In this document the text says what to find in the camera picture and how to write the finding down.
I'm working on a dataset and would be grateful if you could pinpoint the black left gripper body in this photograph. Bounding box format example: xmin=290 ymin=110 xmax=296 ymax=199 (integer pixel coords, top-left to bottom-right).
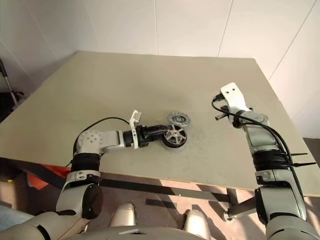
xmin=137 ymin=124 xmax=161 ymax=149

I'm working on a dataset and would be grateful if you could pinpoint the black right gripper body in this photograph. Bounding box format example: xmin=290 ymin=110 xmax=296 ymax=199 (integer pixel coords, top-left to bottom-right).
xmin=214 ymin=105 xmax=236 ymax=121

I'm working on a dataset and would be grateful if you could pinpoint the black rotor with silver spokes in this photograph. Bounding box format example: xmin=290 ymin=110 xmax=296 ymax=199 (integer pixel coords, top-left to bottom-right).
xmin=163 ymin=124 xmax=188 ymax=149

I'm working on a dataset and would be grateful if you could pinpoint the grey gear disc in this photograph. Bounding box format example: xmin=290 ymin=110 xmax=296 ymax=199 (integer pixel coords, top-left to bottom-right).
xmin=166 ymin=111 xmax=191 ymax=128

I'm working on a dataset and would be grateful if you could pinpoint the silver left robot leg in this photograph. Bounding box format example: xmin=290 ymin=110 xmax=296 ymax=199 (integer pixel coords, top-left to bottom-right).
xmin=111 ymin=202 xmax=137 ymax=228

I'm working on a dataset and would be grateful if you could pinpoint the silver robot leg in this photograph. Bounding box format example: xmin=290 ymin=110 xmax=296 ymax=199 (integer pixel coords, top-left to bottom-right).
xmin=111 ymin=202 xmax=137 ymax=228
xmin=183 ymin=209 xmax=211 ymax=238

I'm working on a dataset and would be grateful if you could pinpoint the silver right robot leg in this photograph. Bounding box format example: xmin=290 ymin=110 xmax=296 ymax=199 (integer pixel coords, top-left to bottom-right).
xmin=183 ymin=209 xmax=211 ymax=238

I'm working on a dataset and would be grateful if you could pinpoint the silver robot torso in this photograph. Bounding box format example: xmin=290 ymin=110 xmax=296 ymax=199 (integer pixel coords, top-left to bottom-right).
xmin=37 ymin=219 xmax=266 ymax=240

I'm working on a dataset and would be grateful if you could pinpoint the orange object under table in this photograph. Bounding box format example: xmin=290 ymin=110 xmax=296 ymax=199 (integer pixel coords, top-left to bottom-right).
xmin=26 ymin=163 xmax=70 ymax=191

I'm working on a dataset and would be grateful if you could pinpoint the black folded cart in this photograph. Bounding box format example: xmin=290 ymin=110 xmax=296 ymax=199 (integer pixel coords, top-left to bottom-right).
xmin=0 ymin=58 xmax=26 ymax=121

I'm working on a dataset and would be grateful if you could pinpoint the black device with yellow sticker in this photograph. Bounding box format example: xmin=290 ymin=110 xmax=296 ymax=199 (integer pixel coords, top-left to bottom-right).
xmin=0 ymin=174 xmax=16 ymax=185

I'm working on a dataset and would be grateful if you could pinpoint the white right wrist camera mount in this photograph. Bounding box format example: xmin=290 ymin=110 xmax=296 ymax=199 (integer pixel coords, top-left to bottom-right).
xmin=219 ymin=82 xmax=251 ymax=112

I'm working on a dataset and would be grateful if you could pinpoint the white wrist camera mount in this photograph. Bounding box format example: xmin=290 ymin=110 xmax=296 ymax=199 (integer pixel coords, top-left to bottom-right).
xmin=219 ymin=82 xmax=251 ymax=112
xmin=128 ymin=109 xmax=143 ymax=150

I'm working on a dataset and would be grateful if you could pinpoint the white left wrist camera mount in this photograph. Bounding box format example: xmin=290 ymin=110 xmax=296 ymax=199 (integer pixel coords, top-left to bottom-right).
xmin=128 ymin=109 xmax=143 ymax=150

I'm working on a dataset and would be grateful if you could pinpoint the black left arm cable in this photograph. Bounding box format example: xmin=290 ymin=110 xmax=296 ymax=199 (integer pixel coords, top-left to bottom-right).
xmin=81 ymin=117 xmax=131 ymax=133

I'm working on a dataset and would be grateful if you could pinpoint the black metal table frame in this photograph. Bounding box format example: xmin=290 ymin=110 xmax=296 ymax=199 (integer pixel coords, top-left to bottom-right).
xmin=0 ymin=156 xmax=257 ymax=222

